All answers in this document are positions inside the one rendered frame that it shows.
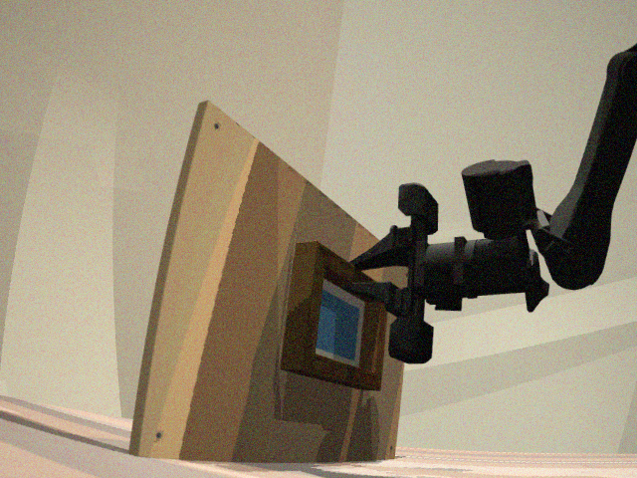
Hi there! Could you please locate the tan wooden board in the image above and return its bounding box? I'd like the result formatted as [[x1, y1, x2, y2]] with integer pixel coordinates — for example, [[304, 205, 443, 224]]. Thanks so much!
[[128, 101, 405, 463]]

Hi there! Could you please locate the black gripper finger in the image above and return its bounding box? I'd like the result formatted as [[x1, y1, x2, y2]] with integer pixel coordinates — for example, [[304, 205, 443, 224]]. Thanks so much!
[[349, 225, 409, 271], [342, 281, 402, 317]]

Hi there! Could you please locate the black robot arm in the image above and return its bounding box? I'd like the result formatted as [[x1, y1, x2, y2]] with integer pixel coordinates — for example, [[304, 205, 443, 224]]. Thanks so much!
[[461, 44, 637, 313]]

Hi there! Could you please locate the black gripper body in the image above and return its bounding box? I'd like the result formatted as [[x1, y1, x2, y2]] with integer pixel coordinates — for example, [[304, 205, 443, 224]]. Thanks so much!
[[388, 182, 482, 364]]

